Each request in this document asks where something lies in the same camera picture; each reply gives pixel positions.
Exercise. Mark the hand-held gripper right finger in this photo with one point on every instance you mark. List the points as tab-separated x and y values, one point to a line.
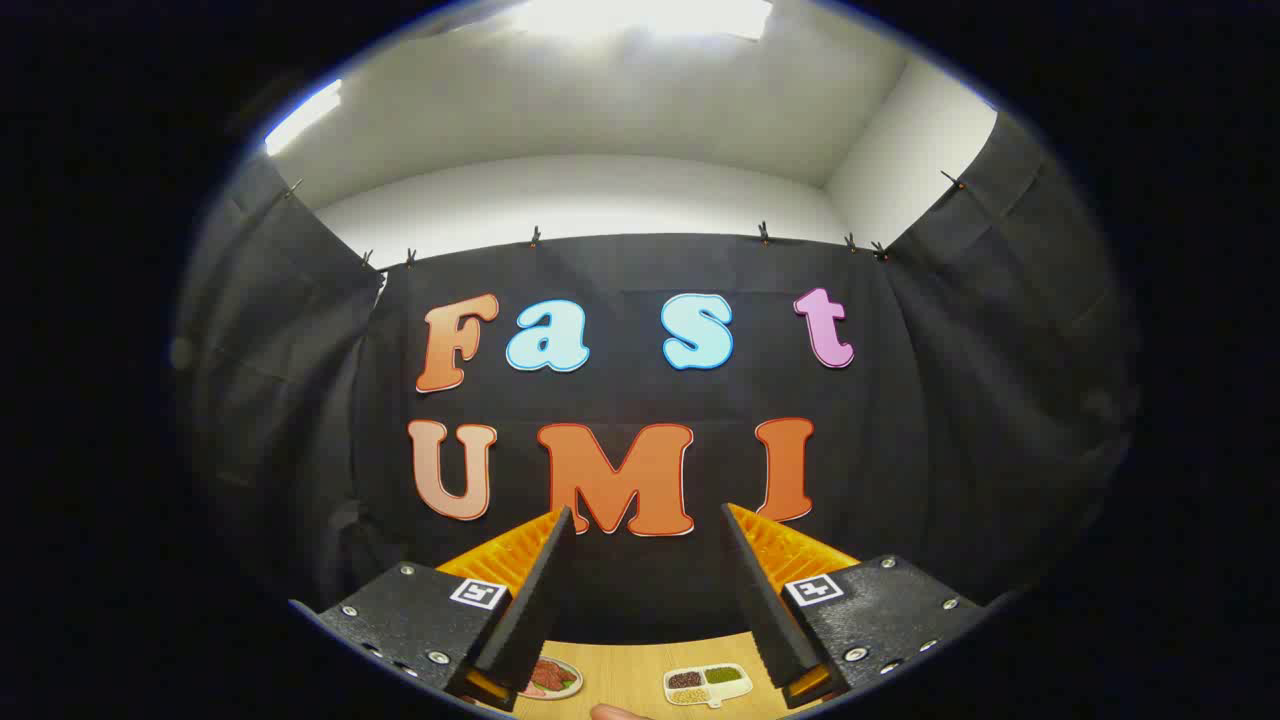
765	610

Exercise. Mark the ceiling light panel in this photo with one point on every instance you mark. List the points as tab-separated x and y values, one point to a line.
640	15

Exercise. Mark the oval plate with meat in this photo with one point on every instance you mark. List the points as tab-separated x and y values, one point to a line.
555	678

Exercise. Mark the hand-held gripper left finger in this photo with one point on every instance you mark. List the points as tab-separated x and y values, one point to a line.
530	610

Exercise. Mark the white divided dish with beans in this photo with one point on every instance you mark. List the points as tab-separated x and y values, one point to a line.
705	685

